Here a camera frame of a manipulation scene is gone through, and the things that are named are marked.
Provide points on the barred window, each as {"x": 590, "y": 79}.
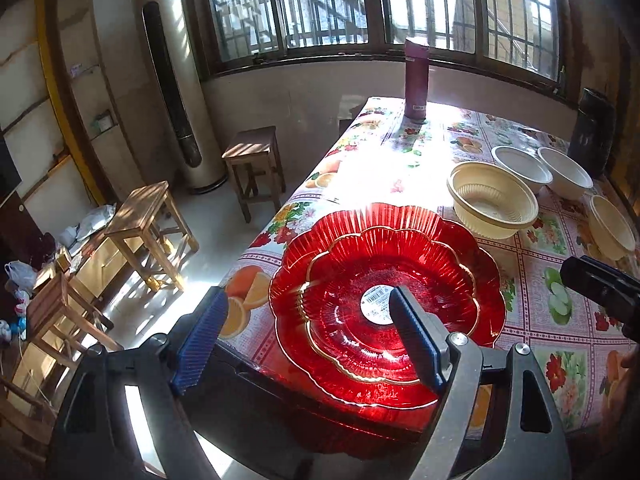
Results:
{"x": 325, "y": 5}

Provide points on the white wall shelf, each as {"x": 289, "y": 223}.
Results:
{"x": 95, "y": 95}

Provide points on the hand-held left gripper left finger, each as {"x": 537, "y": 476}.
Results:
{"x": 200, "y": 345}

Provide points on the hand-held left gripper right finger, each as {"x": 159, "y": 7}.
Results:
{"x": 415, "y": 340}

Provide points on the white plastic bag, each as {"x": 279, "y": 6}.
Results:
{"x": 20, "y": 277}

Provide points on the floral fruit print tablecloth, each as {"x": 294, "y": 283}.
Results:
{"x": 530, "y": 280}

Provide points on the dark wooden stool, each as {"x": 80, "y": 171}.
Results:
{"x": 252, "y": 142}

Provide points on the black bucket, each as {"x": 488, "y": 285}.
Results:
{"x": 592, "y": 132}

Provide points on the cream plastic bowl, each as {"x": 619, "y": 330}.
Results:
{"x": 610, "y": 225}

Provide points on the white standing air conditioner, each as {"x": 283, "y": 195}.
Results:
{"x": 180, "y": 90}

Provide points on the white plastic bowl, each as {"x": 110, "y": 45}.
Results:
{"x": 565, "y": 170}
{"x": 520, "y": 162}

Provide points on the maroon thermos bottle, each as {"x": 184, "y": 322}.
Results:
{"x": 415, "y": 77}

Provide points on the cream ribbed strainer bowl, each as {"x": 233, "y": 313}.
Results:
{"x": 492, "y": 195}

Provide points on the large red scalloped glass plate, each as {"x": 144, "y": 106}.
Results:
{"x": 445, "y": 240}

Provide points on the light wooden stool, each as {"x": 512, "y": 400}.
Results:
{"x": 55, "y": 300}
{"x": 140, "y": 207}

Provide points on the grey plastic bag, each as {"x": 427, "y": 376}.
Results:
{"x": 90, "y": 225}

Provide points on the small red scalloped glass plate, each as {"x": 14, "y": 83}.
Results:
{"x": 345, "y": 320}

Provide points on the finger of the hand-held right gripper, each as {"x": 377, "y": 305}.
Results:
{"x": 600, "y": 290}

